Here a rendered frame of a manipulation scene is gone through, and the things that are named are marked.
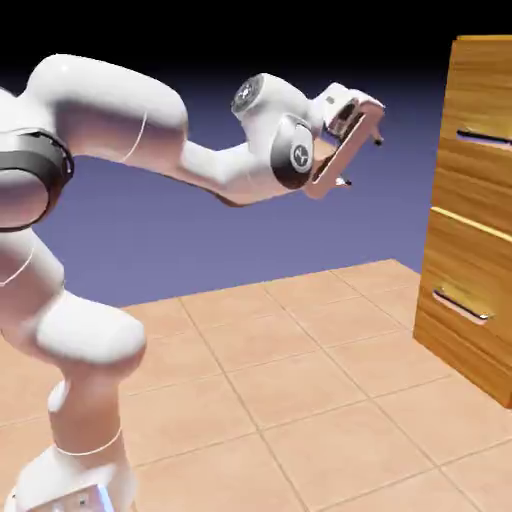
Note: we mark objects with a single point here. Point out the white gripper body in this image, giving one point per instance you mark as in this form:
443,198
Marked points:
344,150

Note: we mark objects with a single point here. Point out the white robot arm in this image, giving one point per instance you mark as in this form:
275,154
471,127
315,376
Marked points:
100,108

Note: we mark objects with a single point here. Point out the light wood cabinet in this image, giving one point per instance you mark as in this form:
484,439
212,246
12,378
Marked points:
468,208

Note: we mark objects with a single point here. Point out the wood drawer front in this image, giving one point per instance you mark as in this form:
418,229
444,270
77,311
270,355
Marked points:
476,120
460,296

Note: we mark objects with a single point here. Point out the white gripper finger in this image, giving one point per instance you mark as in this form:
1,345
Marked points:
376,136
343,181

